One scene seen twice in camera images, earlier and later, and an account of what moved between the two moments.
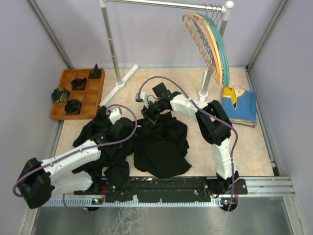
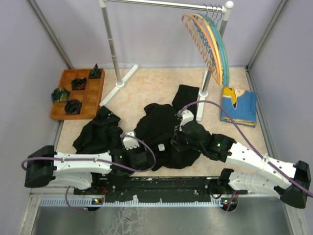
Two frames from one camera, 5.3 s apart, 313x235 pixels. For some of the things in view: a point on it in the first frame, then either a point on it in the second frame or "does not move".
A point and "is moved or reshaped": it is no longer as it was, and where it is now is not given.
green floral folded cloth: [60, 95] does not move
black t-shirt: [161, 145] is moved or reshaped
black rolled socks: [78, 84] does not move
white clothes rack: [120, 83] does not move
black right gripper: [148, 112] → [180, 146]
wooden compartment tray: [85, 96] does not move
